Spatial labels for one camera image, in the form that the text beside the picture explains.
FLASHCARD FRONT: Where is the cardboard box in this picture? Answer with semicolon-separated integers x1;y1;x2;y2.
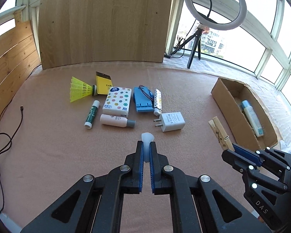
211;77;280;151

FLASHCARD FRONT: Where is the wooden clothespin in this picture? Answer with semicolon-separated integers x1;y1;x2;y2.
208;116;234;151

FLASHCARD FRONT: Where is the green white lip balm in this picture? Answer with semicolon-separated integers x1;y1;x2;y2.
84;100;100;129

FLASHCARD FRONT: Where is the small white cap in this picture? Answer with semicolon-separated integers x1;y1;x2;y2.
141;133;154;163

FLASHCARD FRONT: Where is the small pink white bottle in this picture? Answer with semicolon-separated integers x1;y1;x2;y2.
100;114;135;128

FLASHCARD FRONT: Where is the white usb charger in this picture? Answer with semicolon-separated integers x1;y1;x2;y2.
153;112;185;132

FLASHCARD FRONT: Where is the tissue pack with smileys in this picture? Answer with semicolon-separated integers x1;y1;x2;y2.
102;87;132;118

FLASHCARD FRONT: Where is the yellow shuttlecock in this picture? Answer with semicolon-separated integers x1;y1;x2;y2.
70;77;98;102

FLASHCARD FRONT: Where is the blue phone stand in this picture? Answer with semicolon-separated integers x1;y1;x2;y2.
133;85;154;113

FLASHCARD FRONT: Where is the yellow black card pack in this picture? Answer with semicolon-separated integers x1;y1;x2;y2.
96;72;112;95

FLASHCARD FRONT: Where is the white blue sunscreen bottle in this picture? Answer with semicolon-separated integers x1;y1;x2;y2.
241;100;264;137

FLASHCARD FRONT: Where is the black tripod stand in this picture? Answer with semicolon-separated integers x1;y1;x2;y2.
169;28;209;69

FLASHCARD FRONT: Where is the pine slat headboard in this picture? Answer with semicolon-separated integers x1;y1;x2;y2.
0;6;41;117

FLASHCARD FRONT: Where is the large oak wood board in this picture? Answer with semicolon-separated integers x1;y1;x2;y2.
38;0;171;69

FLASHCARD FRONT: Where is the black usb cable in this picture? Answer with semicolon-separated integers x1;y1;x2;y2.
0;63;43;215

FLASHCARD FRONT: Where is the white ring light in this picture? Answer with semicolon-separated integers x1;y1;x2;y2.
184;0;247;30

